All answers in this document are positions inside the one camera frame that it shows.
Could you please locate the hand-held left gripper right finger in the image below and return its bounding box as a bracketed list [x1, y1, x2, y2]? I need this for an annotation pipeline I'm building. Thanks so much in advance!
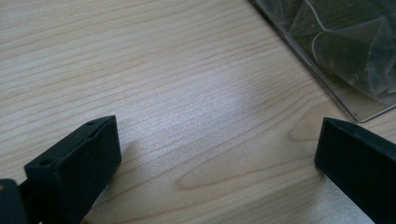
[314, 117, 396, 224]

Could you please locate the crumpled clear plastic film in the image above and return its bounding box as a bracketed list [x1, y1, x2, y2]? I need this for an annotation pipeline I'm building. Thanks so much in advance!
[274, 0, 396, 105]

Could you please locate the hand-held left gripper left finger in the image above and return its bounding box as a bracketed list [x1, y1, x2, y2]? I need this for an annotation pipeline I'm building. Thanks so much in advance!
[23, 115, 122, 224]

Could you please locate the clear plastic tray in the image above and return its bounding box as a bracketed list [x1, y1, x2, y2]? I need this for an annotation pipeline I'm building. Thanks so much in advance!
[248, 0, 396, 123]

